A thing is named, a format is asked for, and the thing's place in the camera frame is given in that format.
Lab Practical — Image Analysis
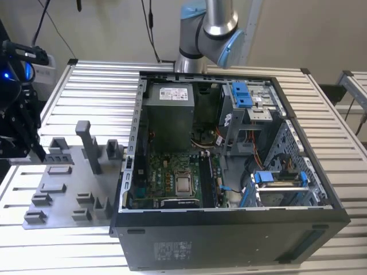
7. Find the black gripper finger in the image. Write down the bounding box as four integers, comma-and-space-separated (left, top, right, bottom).
0, 137, 32, 159
18, 101, 46, 164

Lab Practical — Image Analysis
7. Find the grey parts rack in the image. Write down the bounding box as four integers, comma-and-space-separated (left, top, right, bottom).
21, 120, 128, 230

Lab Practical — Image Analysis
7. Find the green motherboard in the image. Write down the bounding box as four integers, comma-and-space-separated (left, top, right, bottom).
126, 153, 230, 209

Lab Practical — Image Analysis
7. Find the grey power supply unit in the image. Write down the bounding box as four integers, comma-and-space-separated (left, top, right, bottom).
142, 82, 196, 152

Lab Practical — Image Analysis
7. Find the silver CPU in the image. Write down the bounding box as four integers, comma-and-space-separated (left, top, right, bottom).
175, 176, 193, 195

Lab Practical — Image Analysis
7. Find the black graphics card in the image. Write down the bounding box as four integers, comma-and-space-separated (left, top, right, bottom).
159, 198, 201, 209

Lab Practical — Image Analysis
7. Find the black open PC case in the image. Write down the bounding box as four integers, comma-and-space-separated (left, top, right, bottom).
110, 70, 352, 272

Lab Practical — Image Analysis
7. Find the blue drive latch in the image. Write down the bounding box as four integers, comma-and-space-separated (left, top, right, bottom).
232, 82, 252, 109

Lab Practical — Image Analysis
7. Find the silver drive cage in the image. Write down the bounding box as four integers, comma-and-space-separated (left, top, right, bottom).
219, 81, 283, 155

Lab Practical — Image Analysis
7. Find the hard disk in blue carrier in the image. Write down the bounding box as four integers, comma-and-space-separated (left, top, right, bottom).
240, 170, 311, 207

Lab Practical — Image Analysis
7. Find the black box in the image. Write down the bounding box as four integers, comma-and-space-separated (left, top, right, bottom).
318, 84, 348, 107

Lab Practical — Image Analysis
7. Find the grey metal side table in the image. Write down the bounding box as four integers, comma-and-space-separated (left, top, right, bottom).
334, 70, 367, 115

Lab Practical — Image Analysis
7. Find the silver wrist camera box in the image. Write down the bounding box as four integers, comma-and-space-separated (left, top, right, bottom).
30, 53, 58, 85

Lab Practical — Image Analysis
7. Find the thick black wrist cable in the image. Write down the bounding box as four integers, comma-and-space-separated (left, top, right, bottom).
30, 0, 53, 48

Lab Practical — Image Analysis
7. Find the thin black hanging cable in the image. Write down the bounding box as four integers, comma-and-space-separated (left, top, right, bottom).
140, 0, 162, 63

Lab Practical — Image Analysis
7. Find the orange red wire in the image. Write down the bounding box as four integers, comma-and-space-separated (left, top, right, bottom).
251, 130, 266, 170

